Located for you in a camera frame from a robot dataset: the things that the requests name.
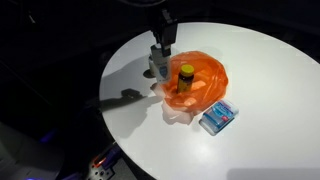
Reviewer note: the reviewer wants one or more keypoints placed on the purple and orange clamp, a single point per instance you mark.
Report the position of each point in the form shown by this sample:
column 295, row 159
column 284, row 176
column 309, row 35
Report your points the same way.
column 107, row 158

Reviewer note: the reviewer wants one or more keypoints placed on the purple bar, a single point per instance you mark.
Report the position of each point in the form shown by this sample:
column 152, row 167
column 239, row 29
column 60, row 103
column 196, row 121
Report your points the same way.
column 49, row 136

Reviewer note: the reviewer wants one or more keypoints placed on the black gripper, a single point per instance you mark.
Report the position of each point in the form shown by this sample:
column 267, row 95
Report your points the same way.
column 167, row 31

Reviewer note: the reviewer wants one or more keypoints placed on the dark bottle with yellow cap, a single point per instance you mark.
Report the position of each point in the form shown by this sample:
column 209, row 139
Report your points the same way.
column 185, row 80

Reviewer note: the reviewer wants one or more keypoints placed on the white roll-on stick blue logo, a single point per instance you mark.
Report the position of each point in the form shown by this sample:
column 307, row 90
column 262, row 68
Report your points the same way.
column 163, row 70

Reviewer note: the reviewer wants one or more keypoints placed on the orange plastic bag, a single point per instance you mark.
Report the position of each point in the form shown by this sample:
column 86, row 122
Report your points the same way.
column 208, row 80

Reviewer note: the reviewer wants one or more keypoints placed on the large grey rounded cover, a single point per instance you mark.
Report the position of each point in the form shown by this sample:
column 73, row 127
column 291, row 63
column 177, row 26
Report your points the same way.
column 26, row 156

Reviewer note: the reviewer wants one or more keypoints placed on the grey perforated metal plate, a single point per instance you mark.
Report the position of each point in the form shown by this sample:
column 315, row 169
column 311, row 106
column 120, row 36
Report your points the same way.
column 98, row 173

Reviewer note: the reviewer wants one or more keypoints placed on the clear blue plastic box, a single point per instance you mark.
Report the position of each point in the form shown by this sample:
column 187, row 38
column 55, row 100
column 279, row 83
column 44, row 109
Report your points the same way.
column 219, row 116

